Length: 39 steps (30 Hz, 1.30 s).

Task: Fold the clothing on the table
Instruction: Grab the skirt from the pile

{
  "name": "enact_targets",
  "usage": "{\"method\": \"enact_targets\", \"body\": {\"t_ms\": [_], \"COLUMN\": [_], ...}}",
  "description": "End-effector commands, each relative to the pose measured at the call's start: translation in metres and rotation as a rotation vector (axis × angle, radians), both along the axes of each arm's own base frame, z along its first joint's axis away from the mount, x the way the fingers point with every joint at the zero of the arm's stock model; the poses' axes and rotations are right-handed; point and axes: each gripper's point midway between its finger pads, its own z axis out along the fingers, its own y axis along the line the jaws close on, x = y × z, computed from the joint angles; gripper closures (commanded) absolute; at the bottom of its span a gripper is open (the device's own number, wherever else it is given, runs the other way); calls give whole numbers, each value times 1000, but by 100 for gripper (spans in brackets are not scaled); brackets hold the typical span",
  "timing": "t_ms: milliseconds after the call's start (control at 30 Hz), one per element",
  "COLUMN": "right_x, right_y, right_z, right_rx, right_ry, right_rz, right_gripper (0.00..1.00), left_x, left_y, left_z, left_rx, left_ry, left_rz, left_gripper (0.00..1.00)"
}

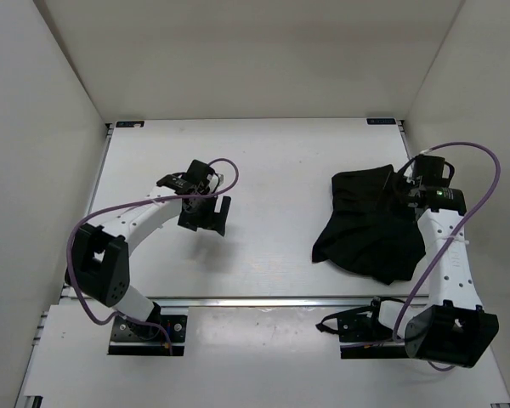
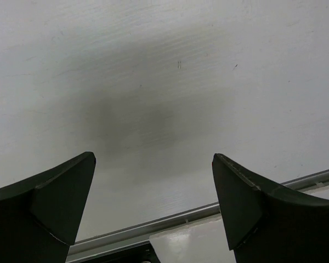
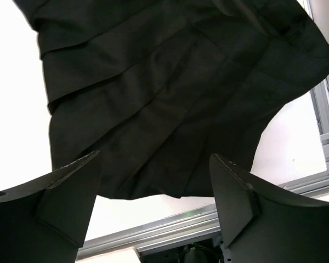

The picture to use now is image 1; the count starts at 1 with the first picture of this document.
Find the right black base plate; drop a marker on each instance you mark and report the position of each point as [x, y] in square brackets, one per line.
[366, 332]

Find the aluminium front rail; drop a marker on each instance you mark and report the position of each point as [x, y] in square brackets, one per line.
[262, 302]

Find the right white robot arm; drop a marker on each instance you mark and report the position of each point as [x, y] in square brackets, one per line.
[453, 328]

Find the right blue table label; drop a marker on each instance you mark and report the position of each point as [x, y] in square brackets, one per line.
[380, 121]

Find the black pleated skirt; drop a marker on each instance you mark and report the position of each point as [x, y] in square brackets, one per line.
[370, 233]

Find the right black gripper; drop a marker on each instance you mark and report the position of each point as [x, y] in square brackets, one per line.
[409, 184]

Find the blue table label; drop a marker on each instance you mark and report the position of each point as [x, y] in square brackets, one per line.
[380, 121]
[130, 124]

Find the left blue table label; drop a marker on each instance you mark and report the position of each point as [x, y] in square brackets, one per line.
[130, 124]

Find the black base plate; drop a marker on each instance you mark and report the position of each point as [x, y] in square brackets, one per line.
[366, 332]
[128, 339]

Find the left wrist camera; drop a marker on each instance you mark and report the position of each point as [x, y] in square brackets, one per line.
[215, 181]

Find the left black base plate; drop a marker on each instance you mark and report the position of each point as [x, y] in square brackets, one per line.
[128, 339]

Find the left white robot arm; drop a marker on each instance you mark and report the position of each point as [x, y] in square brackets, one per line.
[100, 246]

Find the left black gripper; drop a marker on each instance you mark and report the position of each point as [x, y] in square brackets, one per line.
[212, 219]

